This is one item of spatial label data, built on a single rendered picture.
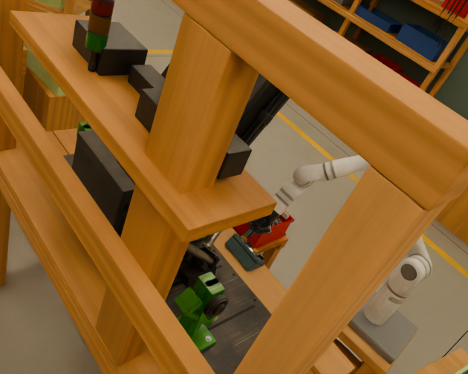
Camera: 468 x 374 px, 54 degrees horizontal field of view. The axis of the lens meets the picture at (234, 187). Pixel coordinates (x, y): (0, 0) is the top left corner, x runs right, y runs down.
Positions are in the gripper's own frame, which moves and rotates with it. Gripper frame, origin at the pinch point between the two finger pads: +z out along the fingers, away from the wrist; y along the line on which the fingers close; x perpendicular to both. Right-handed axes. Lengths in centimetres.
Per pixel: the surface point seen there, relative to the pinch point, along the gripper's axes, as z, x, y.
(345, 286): -21, -98, 59
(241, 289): 13.8, -10.9, 17.7
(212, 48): -33, -107, 18
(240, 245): 4.7, -5.4, 3.4
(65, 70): -7, -92, -25
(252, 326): 17.6, -16.4, 31.8
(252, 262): 5.4, -5.5, 11.5
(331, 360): 7, -2, 55
